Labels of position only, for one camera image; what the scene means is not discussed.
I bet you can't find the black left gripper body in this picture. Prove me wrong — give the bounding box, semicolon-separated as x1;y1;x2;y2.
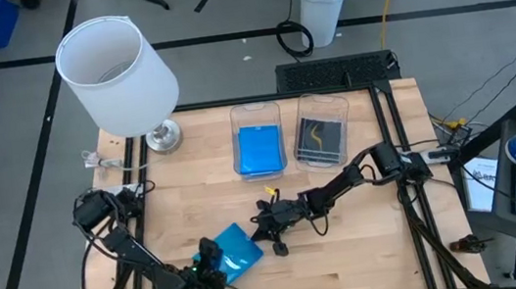
181;260;230;289

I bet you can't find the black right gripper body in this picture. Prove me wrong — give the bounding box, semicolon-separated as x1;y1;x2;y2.
254;192;313;261

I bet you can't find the clear plastic bin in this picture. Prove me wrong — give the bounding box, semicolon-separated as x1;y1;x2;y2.
226;99;291;186
286;88;358;176

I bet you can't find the black perforated metal box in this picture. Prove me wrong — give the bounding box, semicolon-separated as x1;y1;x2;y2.
273;47;403;97

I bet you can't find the white shade table lamp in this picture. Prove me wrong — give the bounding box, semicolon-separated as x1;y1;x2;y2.
49;8;188;167

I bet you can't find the black clamp tool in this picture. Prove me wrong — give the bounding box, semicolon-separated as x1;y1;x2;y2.
448;232;495;258

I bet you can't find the yellow plug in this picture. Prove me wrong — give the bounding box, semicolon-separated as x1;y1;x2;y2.
445;116;469;132

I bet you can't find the white paper sheet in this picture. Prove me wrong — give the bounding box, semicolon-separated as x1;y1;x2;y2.
460;154;504;216

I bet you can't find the white trash bin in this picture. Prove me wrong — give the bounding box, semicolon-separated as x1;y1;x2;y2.
292;0;370;52

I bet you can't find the black aluminium table frame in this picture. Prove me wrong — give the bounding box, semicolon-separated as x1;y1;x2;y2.
55;69;492;289

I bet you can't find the coiled black cable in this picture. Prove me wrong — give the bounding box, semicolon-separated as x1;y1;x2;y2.
271;0;316;62

